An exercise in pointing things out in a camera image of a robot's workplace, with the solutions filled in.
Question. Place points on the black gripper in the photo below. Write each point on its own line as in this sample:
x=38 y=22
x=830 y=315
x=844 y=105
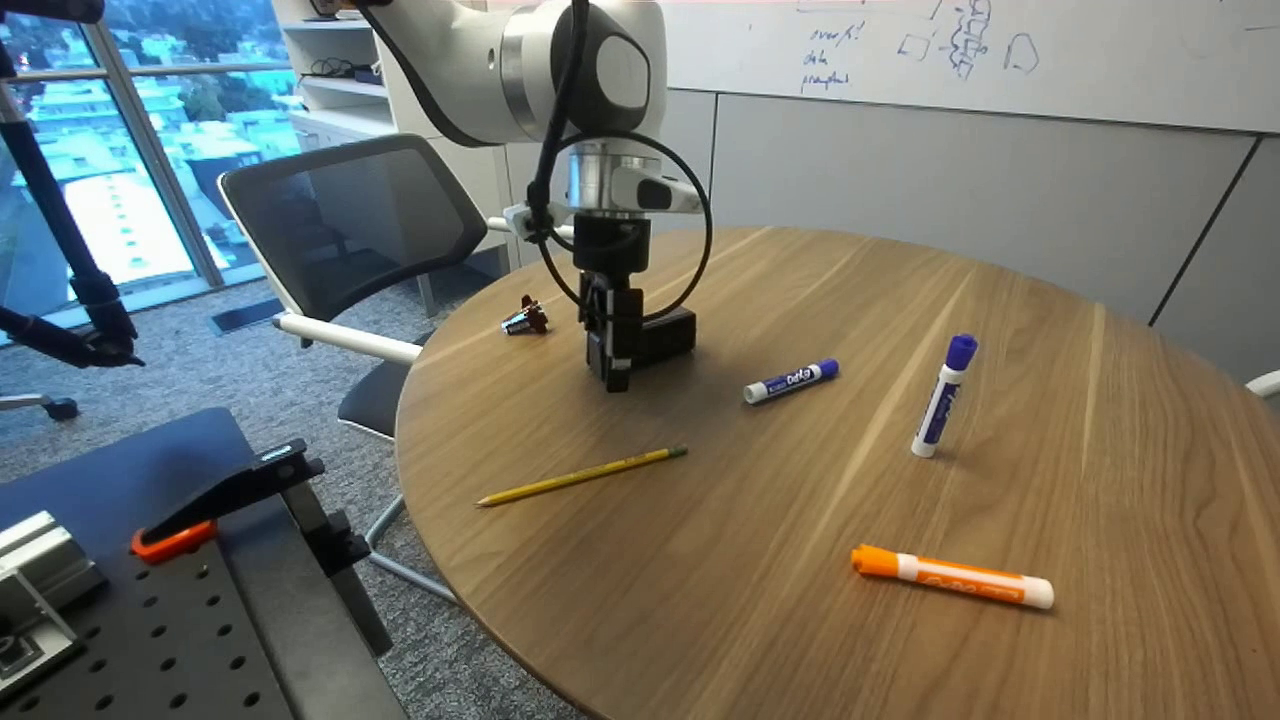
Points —
x=614 y=245

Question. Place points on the black rectangular block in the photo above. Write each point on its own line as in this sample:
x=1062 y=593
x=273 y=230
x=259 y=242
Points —
x=669 y=332

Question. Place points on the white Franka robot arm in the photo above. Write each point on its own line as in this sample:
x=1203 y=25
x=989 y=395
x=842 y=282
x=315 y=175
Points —
x=494 y=62

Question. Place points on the yellow pencil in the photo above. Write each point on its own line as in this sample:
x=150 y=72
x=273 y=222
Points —
x=581 y=477

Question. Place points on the short blue white marker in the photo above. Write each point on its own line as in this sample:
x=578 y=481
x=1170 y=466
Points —
x=789 y=382

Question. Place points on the dark mesh office chair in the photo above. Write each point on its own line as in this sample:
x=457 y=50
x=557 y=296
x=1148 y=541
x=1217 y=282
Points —
x=353 y=222

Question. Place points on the long blue white marker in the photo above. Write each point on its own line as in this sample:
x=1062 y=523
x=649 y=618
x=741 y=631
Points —
x=943 y=400

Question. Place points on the white shelf unit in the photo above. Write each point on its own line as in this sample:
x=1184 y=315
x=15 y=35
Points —
x=332 y=81

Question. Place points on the orange white marker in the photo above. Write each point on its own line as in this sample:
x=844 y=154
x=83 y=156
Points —
x=953 y=576

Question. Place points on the black perforated mount table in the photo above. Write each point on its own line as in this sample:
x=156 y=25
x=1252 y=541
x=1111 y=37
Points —
x=163 y=643

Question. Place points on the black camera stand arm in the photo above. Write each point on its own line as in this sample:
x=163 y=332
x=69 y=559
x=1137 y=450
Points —
x=67 y=252

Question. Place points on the white wall whiteboard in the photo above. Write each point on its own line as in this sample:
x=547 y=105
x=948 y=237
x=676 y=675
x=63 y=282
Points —
x=1133 y=55

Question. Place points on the aluminium extrusion bracket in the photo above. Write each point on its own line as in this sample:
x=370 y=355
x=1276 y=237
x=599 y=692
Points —
x=42 y=574

